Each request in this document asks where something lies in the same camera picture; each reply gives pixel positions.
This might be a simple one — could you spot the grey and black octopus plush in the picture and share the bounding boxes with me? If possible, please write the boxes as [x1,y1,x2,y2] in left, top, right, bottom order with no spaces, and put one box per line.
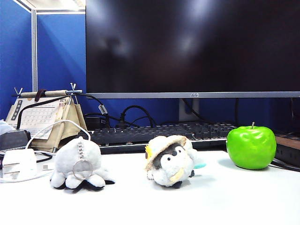
[49,136,115,190]

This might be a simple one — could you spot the black keyboard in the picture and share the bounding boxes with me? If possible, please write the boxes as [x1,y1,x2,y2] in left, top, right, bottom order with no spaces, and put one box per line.
[77,120,239,155]

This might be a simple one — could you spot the silver monitor stand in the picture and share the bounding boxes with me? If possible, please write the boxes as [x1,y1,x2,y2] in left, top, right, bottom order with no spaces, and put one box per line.
[179,97,201,122]

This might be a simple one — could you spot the penguin plush with straw hat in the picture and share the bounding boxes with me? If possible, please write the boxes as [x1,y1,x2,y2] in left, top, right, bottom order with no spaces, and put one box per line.
[144,135,207,188]

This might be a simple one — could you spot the black computer monitor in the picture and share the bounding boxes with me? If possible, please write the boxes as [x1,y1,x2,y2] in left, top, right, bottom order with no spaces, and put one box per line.
[85,0,300,99]

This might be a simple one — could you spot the green apple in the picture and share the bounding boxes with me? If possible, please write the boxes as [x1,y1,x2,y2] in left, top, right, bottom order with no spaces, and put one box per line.
[226,121,277,170]

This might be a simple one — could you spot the desk calendar with canvas stand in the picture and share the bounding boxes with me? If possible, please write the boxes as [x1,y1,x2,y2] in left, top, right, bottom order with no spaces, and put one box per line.
[5,82,88,153]

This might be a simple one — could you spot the dark grey power brick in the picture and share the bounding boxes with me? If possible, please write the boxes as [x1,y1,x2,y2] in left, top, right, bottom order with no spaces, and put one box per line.
[0,129,32,151]

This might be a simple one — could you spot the white power adapter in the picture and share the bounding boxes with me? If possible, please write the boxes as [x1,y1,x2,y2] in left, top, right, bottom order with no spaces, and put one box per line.
[1,149,38,180]

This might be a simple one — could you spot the white fabric bag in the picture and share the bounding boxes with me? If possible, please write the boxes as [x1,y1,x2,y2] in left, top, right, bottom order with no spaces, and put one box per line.
[0,119,16,136]

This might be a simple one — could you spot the black looped power cable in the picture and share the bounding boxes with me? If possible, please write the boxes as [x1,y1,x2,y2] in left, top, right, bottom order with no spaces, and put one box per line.
[120,105,156,129]

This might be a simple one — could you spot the black monitor cable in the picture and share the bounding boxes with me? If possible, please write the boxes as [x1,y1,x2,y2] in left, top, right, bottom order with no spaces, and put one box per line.
[182,98,213,123]
[235,97,240,126]

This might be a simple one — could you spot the white charging cable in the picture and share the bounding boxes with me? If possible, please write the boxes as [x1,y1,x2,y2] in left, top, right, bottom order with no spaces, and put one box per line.
[0,119,91,183]

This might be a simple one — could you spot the black coiled desk cable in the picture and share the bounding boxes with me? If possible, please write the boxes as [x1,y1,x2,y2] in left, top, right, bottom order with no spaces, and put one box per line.
[34,151,56,164]

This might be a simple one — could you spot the aluminium partition frame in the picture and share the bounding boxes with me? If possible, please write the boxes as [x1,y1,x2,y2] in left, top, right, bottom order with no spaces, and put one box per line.
[13,0,86,92]

